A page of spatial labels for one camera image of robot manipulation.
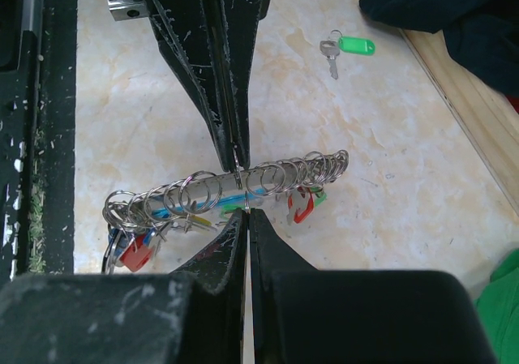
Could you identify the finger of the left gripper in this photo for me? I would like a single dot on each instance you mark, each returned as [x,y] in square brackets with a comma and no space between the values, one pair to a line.
[240,19]

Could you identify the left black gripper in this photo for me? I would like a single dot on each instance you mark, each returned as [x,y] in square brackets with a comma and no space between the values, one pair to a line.
[190,37]

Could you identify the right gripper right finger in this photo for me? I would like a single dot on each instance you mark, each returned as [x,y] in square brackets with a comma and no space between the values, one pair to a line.
[305,315]

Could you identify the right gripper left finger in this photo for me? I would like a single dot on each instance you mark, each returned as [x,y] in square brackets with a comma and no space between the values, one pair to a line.
[192,315]

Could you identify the large keyring with blue handle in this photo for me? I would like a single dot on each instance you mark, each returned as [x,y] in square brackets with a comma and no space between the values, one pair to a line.
[138,223]

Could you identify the green tag key left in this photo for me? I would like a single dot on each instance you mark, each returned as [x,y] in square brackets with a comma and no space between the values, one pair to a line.
[337,43]

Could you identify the green cloth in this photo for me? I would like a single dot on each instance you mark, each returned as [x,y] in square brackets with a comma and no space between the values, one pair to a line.
[497,307]

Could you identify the dark navy garment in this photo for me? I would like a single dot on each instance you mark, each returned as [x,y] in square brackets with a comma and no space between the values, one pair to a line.
[480,35]

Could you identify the wooden clothes rack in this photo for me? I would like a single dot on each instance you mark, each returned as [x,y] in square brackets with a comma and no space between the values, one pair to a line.
[485,114]

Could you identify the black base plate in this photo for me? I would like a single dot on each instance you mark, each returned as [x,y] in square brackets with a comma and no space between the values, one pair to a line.
[38,100]

